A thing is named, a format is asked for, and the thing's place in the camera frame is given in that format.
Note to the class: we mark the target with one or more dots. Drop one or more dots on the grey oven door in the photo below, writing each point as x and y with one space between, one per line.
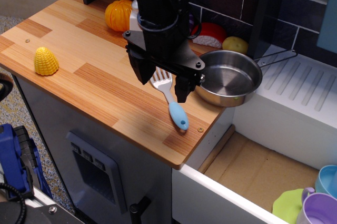
100 174

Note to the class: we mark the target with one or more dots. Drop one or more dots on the dark round object left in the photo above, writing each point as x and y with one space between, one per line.
6 86

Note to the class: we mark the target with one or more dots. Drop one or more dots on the blue plastic cup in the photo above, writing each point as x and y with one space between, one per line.
326 180

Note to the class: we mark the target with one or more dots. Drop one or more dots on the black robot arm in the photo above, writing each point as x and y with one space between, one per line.
162 13

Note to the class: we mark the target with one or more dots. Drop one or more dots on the teal cabinet panel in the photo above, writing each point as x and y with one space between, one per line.
327 35

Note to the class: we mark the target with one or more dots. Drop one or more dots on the white salt shaker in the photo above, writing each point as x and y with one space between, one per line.
133 19

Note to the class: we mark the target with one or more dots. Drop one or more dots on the white toy sink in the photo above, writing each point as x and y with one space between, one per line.
275 142

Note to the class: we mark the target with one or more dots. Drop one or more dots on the purple plastic cup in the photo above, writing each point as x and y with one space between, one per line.
317 207

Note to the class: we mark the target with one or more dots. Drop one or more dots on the stainless steel pan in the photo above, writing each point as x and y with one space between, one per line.
230 78

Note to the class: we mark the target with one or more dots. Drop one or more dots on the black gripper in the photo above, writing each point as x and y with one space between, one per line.
168 49

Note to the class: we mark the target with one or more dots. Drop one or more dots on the white spatula blue handle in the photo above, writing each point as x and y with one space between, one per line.
162 81

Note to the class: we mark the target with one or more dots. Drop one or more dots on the black oven handle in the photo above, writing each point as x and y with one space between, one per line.
136 210

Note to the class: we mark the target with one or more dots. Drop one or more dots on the blue black device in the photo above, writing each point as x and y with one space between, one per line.
20 161

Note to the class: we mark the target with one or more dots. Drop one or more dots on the purple striped toy onion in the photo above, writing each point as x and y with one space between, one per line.
191 21

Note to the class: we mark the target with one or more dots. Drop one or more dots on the green plastic plate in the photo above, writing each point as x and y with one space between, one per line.
288 205

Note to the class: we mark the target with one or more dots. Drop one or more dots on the yellow toy potato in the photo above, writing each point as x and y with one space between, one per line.
235 44

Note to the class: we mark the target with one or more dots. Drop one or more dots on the black mount base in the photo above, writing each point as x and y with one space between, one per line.
38 210

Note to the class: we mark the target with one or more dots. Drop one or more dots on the orange toy pumpkin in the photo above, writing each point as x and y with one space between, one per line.
117 15

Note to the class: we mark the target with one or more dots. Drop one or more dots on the yellow toy corn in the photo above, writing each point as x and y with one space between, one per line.
45 62

